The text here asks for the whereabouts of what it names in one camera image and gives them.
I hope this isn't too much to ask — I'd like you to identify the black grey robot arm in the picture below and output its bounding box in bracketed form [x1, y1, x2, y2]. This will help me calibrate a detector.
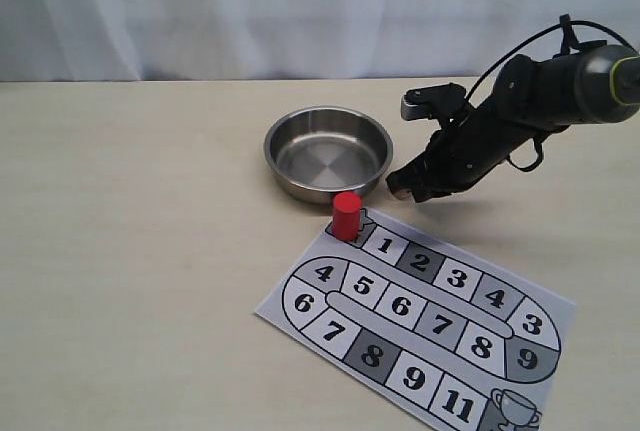
[386, 44, 639, 203]

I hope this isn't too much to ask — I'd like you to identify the white curtain backdrop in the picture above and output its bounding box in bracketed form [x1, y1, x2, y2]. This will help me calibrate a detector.
[1, 0, 639, 81]

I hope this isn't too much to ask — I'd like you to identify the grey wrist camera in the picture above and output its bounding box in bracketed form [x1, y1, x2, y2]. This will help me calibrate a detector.
[400, 83, 466, 121]

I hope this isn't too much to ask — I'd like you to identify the stainless steel round bowl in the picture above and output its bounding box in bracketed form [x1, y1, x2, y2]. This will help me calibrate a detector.
[263, 106, 394, 206]

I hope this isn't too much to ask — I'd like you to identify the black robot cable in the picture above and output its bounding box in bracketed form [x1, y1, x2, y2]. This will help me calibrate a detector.
[464, 13, 640, 174]

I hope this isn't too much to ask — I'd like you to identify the printed paper game board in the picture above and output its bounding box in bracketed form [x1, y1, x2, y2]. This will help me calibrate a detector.
[256, 208, 575, 430]

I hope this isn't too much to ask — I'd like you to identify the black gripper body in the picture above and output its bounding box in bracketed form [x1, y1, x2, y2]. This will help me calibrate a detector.
[422, 97, 538, 191]

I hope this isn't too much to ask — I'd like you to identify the red cylinder game piece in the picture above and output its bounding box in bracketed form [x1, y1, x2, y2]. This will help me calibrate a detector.
[332, 191, 362, 241]

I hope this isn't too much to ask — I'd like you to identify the small wooden die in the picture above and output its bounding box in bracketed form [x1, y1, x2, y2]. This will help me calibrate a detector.
[394, 189, 413, 200]

